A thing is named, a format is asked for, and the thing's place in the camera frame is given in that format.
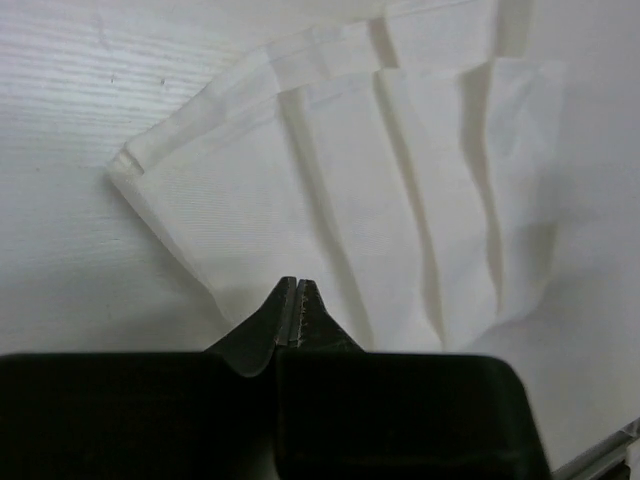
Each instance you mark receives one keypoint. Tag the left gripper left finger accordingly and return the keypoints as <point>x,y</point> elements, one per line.
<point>158,415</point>

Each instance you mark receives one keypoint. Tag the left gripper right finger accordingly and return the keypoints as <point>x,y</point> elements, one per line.
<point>343,413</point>

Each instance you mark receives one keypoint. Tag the white pleated skirt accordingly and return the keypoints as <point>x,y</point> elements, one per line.
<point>405,163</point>

